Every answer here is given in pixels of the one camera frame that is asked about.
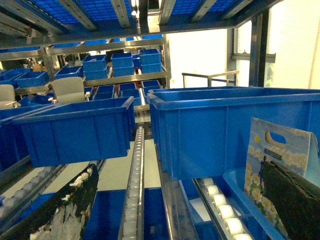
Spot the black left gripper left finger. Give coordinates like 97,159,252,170
0,163,99,240

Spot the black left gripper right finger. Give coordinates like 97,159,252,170
261,160,320,240

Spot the flower gift bag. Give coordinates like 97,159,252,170
244,117,320,240

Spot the blue plastic tray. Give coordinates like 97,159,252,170
223,167,286,240

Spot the white roller track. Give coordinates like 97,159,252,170
117,126,145,240

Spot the blue bin upper left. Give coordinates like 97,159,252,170
13,96,136,168

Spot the large blue bin behind bags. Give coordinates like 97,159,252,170
147,87,320,181

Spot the grey chair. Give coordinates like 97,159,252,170
51,76,86,105

